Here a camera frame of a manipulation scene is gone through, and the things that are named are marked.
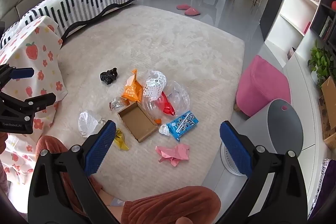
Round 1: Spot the white grey trash bin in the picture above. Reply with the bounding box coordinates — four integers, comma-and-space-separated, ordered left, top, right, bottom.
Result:
220, 98, 304, 176

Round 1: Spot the strawberry printed cloth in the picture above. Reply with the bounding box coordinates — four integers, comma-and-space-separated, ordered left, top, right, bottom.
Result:
0, 15, 68, 185

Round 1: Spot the green potted plant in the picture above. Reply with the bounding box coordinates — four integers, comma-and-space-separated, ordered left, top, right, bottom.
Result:
308, 40, 334, 88

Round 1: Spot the white low cabinet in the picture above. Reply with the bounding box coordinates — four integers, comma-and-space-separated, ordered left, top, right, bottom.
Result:
283, 53, 336, 161

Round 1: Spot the white plastic bag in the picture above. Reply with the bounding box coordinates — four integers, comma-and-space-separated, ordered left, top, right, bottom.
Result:
78, 110, 105, 138

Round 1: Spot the yellow foil wrapper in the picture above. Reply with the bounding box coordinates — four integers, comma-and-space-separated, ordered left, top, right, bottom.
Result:
113, 128, 130, 151

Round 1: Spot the blue milk carton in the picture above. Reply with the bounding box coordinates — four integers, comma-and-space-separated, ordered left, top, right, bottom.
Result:
166, 110, 199, 141

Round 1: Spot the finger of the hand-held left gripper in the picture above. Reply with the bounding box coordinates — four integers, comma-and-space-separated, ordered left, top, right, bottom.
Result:
0, 63, 35, 89
0, 92, 57, 117

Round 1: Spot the clear plastic bag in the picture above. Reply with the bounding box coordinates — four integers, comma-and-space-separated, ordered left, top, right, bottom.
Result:
143, 81, 190, 119

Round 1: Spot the pink paper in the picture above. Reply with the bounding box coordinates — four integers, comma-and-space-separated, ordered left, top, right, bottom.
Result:
155, 143, 191, 167

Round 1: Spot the large open cardboard box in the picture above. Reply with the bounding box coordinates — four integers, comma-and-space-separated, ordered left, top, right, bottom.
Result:
318, 76, 336, 146

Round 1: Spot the red plastic bag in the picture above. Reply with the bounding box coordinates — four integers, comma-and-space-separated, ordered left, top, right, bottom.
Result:
160, 91, 176, 115

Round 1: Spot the white foam fruit net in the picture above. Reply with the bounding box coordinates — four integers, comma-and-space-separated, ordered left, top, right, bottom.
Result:
142, 70, 168, 103

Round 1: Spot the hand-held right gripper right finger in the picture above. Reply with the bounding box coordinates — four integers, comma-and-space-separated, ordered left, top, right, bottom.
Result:
215, 120, 309, 224

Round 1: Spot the purple fringed cloth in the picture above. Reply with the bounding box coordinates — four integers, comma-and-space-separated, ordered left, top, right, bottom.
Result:
314, 158, 336, 214

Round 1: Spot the white open shelf unit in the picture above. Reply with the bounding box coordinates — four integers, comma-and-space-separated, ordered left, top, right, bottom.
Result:
264, 0, 326, 67

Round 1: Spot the small cardboard box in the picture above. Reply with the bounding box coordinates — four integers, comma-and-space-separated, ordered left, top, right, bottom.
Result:
117, 101, 161, 143

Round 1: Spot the dark grey tall cabinet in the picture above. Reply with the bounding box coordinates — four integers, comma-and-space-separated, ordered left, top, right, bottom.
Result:
260, 0, 289, 41

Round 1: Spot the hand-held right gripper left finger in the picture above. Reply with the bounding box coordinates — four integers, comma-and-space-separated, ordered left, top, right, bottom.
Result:
28, 120, 124, 224

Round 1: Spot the dark grey shelf unit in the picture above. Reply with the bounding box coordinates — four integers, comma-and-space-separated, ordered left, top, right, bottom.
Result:
311, 0, 336, 43

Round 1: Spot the pink cushioned stool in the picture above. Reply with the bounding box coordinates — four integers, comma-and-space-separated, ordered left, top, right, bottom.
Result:
234, 55, 291, 117

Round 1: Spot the black plastic bag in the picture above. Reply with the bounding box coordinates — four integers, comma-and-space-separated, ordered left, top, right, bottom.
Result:
100, 67, 118, 85

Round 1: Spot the white tissue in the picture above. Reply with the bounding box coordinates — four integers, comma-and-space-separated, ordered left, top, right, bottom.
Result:
158, 124, 171, 136

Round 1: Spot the clear wrapper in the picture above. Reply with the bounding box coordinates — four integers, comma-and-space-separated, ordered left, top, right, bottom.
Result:
109, 97, 130, 111

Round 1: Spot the orange snack packet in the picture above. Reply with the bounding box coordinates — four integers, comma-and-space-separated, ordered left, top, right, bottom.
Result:
121, 69, 143, 102

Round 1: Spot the person's right leg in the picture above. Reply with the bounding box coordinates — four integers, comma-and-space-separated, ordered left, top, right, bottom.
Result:
121, 186, 221, 224

